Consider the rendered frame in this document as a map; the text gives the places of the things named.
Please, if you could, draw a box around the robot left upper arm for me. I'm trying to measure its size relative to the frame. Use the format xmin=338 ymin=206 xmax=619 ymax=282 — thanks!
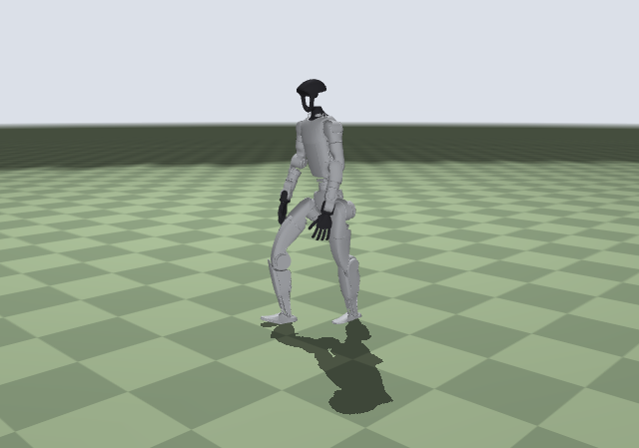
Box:
xmin=323 ymin=120 xmax=344 ymax=173

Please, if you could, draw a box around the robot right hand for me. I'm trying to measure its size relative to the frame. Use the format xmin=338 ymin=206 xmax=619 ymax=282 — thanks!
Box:
xmin=278 ymin=191 xmax=291 ymax=225

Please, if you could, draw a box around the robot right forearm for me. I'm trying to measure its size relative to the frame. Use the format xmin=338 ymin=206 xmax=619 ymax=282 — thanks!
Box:
xmin=280 ymin=161 xmax=301 ymax=200

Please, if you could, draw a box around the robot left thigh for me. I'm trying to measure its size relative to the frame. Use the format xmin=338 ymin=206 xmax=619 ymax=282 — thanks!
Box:
xmin=329 ymin=198 xmax=356 ymax=273

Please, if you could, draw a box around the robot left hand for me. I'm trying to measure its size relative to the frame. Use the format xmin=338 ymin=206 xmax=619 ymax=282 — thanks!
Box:
xmin=309 ymin=201 xmax=335 ymax=240

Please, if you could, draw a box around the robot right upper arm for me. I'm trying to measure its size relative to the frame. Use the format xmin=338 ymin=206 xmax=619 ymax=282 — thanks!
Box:
xmin=292 ymin=121 xmax=308 ymax=169

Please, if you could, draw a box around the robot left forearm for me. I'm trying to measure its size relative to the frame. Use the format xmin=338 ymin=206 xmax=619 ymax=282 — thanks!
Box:
xmin=323 ymin=161 xmax=342 ymax=213

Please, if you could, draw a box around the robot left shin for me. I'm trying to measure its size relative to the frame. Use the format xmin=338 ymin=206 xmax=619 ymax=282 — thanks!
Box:
xmin=337 ymin=258 xmax=360 ymax=316

